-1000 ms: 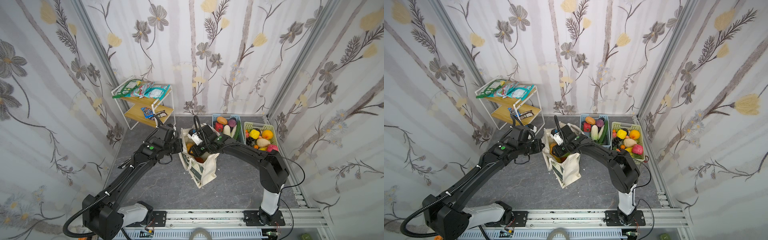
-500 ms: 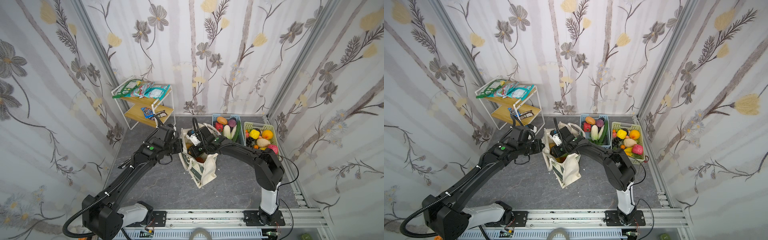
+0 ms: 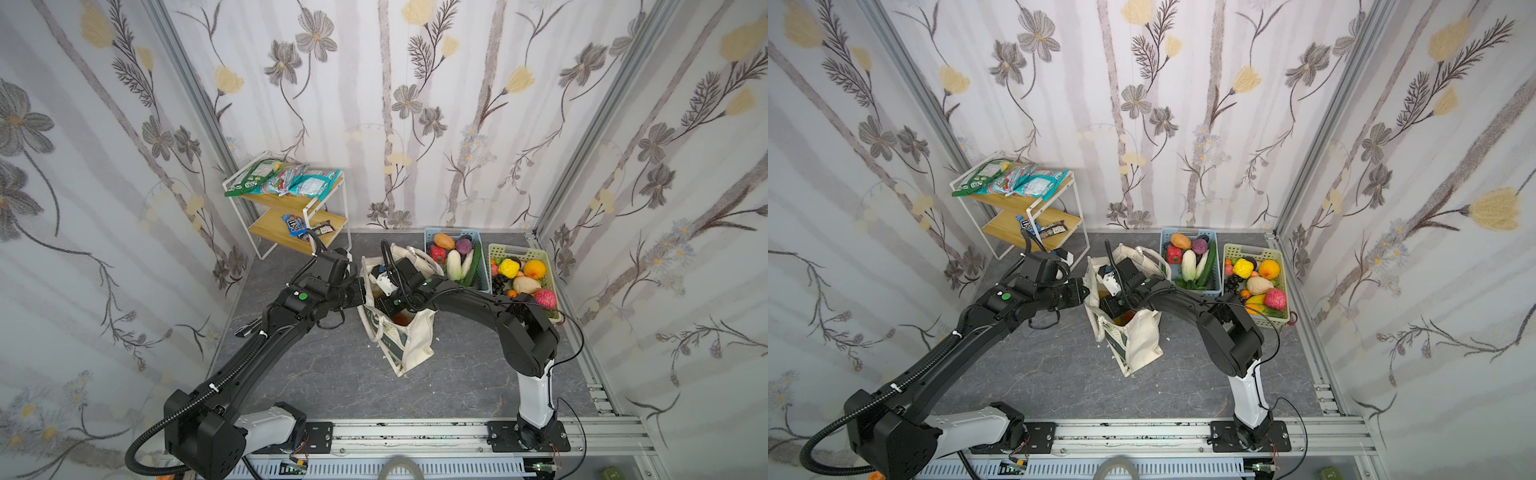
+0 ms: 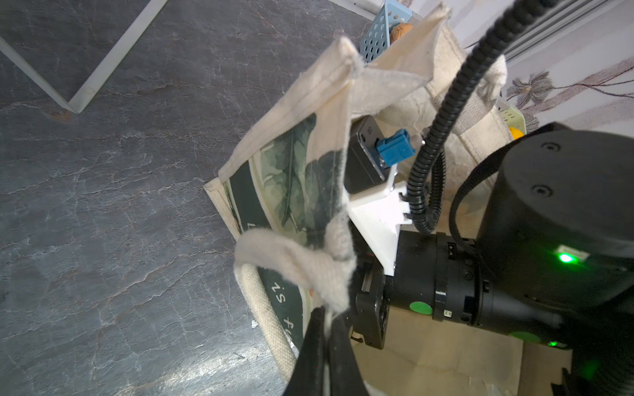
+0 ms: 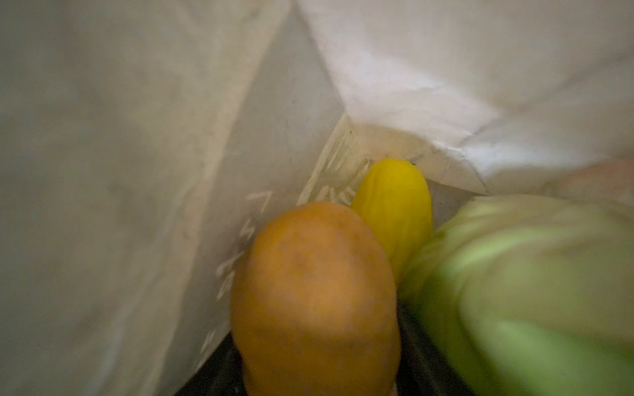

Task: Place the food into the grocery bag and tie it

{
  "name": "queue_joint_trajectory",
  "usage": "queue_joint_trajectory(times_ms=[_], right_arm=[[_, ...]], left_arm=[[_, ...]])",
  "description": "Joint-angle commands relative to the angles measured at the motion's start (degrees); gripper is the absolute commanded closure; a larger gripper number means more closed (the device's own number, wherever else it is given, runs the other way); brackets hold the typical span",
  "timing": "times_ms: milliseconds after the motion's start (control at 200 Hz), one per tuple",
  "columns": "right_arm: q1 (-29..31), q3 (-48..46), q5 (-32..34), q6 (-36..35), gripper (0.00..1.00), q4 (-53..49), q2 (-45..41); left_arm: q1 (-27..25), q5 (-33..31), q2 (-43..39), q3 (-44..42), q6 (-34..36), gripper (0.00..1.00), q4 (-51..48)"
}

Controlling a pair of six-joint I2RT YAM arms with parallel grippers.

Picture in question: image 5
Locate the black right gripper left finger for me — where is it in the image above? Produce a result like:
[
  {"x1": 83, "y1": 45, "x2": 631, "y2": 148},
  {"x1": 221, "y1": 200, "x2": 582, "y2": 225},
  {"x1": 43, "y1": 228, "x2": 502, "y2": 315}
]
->
[{"x1": 175, "y1": 333, "x2": 245, "y2": 396}]

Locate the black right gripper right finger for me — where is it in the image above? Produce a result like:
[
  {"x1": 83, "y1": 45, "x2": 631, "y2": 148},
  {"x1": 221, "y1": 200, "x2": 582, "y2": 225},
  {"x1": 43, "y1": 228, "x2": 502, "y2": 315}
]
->
[{"x1": 396, "y1": 305, "x2": 474, "y2": 396}]

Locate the orange bell pepper toy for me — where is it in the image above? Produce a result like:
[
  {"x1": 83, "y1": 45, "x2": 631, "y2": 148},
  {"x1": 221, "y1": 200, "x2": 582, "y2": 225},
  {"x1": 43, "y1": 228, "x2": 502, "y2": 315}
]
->
[{"x1": 230, "y1": 202, "x2": 401, "y2": 395}]

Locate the green cabbage toy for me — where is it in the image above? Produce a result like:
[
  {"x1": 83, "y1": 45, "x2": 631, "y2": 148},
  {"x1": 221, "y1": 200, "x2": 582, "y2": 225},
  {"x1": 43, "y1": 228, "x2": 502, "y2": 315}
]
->
[{"x1": 399, "y1": 195, "x2": 633, "y2": 395}]

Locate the yellow banana toy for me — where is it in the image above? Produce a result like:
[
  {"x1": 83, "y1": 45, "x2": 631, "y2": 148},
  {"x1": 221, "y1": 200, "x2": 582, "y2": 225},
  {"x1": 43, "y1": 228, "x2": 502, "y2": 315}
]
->
[{"x1": 351, "y1": 158, "x2": 434, "y2": 284}]

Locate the cream canvas grocery bag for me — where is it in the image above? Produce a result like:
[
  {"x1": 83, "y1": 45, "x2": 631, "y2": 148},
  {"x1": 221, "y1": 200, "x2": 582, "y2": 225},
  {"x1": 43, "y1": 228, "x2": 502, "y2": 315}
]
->
[{"x1": 1, "y1": 1, "x2": 633, "y2": 395}]

